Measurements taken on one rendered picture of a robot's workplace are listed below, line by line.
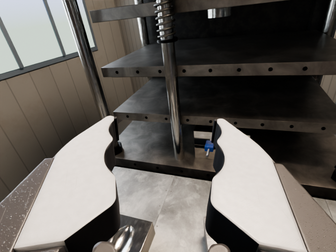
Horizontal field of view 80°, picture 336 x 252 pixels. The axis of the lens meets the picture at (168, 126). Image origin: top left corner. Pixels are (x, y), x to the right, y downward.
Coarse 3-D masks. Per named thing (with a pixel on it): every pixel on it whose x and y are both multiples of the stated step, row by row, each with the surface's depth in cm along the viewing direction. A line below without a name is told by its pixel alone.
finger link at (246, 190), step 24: (216, 120) 12; (216, 144) 10; (240, 144) 10; (216, 168) 10; (240, 168) 8; (264, 168) 8; (216, 192) 7; (240, 192) 7; (264, 192) 7; (216, 216) 7; (240, 216) 6; (264, 216) 6; (288, 216) 6; (216, 240) 7; (240, 240) 6; (264, 240) 6; (288, 240) 6
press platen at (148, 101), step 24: (144, 96) 129; (192, 96) 121; (216, 96) 117; (240, 96) 113; (264, 96) 110; (288, 96) 106; (312, 96) 103; (144, 120) 111; (168, 120) 106; (192, 120) 101; (240, 120) 93; (264, 120) 90; (288, 120) 87; (312, 120) 85
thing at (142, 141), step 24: (144, 144) 128; (168, 144) 125; (192, 144) 122; (264, 144) 115; (288, 144) 112; (312, 144) 110; (144, 168) 116; (168, 168) 110; (192, 168) 105; (288, 168) 97; (312, 168) 95; (312, 192) 89
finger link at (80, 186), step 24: (72, 144) 9; (96, 144) 9; (72, 168) 8; (96, 168) 8; (48, 192) 7; (72, 192) 7; (96, 192) 7; (48, 216) 6; (72, 216) 6; (96, 216) 6; (24, 240) 6; (48, 240) 6; (72, 240) 6; (96, 240) 7
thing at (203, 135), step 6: (198, 126) 106; (204, 126) 105; (210, 126) 105; (198, 132) 103; (204, 132) 101; (210, 132) 100; (246, 132) 96; (198, 138) 105; (204, 138) 103; (210, 138) 102; (198, 144) 107; (204, 144) 105; (198, 150) 109; (198, 156) 111; (204, 156) 109; (210, 156) 108
